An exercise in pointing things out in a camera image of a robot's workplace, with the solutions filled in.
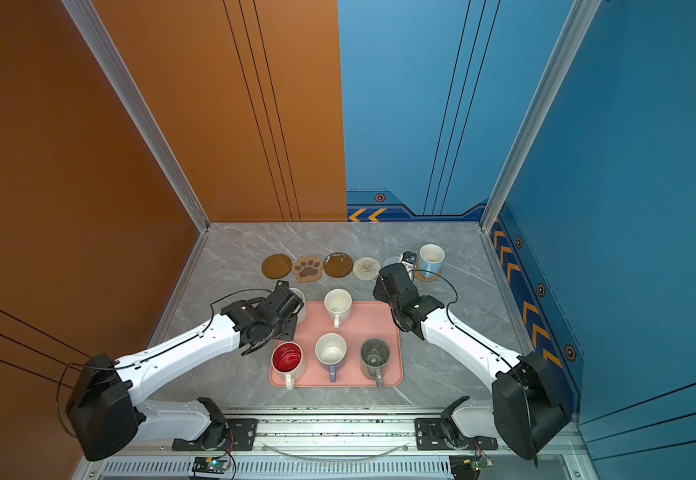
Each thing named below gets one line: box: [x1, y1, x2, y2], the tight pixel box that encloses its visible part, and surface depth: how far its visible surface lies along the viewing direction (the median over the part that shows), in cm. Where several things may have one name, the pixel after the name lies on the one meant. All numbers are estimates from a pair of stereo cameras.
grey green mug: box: [360, 338, 391, 390], surface depth 79 cm
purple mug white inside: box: [315, 332, 348, 383], surface depth 82 cm
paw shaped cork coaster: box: [292, 254, 323, 283], surface depth 108 cm
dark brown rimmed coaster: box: [323, 252, 353, 278], surface depth 110 cm
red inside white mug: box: [271, 341, 306, 391], surface depth 80 cm
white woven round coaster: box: [353, 257, 381, 281], surface depth 108 cm
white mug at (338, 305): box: [324, 288, 353, 329], surface depth 90 cm
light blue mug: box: [418, 243, 445, 279], surface depth 101 cm
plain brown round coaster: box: [262, 254, 292, 279], surface depth 111 cm
